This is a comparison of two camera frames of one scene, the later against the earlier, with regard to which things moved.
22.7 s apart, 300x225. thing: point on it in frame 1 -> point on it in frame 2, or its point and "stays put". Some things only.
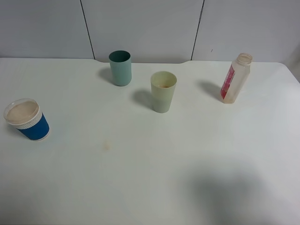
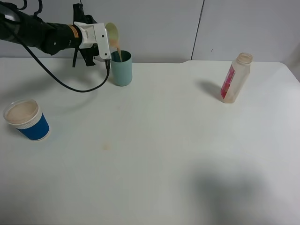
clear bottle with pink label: [236, 79] stays put
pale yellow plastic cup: [163, 84] -> [113, 34]
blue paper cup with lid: [26, 115] stays put
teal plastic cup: [121, 64] stays put
